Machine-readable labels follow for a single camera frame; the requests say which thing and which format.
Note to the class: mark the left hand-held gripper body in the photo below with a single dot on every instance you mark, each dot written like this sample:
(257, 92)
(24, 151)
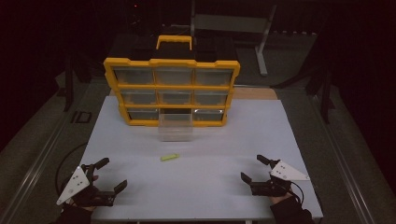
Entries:
(74, 183)

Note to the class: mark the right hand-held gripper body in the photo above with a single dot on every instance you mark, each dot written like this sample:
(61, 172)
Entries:
(285, 172)

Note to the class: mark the person's left hand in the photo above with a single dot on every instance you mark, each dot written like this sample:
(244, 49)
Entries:
(83, 208)

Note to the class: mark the person's right hand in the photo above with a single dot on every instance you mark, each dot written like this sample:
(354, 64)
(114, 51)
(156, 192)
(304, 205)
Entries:
(278, 199)

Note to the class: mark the small yellow-green flat piece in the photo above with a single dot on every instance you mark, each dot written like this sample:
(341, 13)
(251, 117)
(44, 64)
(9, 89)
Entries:
(169, 157)

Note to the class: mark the wooden board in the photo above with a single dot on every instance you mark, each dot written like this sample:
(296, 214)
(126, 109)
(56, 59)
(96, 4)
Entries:
(255, 93)

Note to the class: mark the open clear plastic drawer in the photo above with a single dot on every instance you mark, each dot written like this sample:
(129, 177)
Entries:
(175, 130)

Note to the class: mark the dark floor stand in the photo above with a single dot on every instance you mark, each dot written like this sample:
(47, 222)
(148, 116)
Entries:
(325, 93)

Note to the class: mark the set of closed clear drawers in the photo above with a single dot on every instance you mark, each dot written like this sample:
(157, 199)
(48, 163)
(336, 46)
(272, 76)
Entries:
(134, 76)

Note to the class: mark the yellow black drawer organizer cabinet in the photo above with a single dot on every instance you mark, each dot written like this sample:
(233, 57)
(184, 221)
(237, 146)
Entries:
(137, 62)

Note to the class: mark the grey metal stand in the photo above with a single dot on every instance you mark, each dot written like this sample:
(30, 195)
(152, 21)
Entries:
(232, 23)

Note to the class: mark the metal floor rail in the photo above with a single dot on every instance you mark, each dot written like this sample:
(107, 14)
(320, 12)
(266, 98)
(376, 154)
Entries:
(34, 169)
(339, 155)

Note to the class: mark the black floor bracket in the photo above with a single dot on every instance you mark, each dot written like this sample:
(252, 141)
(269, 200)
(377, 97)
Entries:
(81, 117)

